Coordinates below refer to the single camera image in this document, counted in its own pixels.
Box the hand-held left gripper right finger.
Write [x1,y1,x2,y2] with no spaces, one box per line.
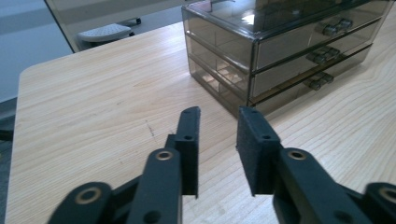
[235,105,375,224]

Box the smoky transparent drawer organizer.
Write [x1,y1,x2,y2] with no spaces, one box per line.
[181,0,395,119]

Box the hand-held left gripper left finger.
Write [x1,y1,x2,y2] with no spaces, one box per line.
[125,105,202,224]

